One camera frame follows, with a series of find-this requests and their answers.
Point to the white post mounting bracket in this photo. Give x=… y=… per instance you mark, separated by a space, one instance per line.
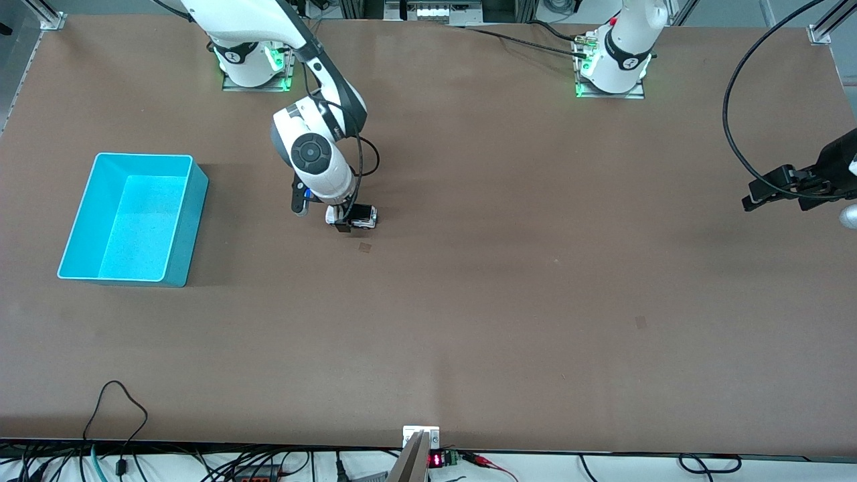
x=434 y=438

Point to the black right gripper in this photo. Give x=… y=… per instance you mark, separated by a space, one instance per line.
x=350 y=214

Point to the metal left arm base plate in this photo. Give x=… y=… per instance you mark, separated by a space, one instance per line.
x=637 y=94

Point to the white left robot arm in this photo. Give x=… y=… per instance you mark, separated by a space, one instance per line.
x=622 y=40

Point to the turquoise plastic bin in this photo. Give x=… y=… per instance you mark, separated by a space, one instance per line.
x=134 y=227

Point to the grey aluminium camera post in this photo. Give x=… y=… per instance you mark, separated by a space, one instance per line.
x=410 y=465

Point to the red digit display module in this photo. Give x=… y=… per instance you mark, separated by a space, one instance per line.
x=436 y=460

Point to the white toy jeep black roof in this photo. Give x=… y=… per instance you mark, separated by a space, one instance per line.
x=333 y=214

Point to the aluminium corner bracket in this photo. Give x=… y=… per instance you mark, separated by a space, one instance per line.
x=818 y=33
x=53 y=19

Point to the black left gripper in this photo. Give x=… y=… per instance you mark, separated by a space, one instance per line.
x=833 y=163

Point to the grey lit control box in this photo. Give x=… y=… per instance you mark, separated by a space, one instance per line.
x=435 y=12

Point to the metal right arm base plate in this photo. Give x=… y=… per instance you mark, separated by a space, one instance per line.
x=290 y=60

